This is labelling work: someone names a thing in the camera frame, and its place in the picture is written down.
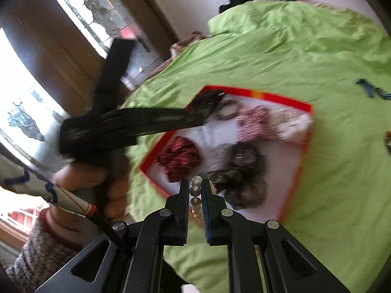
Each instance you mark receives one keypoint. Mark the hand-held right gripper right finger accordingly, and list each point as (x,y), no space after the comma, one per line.
(205,210)

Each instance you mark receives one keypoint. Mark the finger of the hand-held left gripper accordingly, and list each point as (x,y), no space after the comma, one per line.
(117,67)
(158,122)

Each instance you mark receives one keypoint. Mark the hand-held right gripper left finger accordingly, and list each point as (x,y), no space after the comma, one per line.
(184,207)

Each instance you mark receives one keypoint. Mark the red polka dot scrunchie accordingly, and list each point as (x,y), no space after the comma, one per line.
(180,158)

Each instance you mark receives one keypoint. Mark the black claw hair clip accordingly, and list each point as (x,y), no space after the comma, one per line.
(209,106)

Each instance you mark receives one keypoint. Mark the grey sheer scrunchie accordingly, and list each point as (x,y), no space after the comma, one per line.
(241,171)

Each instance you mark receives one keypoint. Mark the red rimmed white box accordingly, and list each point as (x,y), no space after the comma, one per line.
(220,134)

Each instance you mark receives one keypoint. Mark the leopard print scrunchie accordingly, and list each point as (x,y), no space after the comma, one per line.
(227,110)

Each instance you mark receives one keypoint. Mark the red checkered scrunchie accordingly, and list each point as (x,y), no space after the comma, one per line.
(253,123)

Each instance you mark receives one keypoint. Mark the white scrunchie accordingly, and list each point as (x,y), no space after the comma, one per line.
(291,126)

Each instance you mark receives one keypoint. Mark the person's left forearm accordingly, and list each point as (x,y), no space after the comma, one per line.
(42,250)

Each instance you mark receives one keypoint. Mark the person's left hand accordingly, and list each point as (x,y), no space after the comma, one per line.
(79,178)

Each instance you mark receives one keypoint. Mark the wooden glazed door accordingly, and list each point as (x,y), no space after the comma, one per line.
(61,52)

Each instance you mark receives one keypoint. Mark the brown patterned cloth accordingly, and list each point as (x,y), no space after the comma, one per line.
(186,42)

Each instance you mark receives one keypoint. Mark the green bedsheet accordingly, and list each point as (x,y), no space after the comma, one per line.
(320,52)

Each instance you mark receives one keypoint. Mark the brown hair barrette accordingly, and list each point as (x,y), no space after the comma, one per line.
(388,142)

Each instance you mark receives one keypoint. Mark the blue striped headband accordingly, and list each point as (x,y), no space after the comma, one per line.
(371,90)

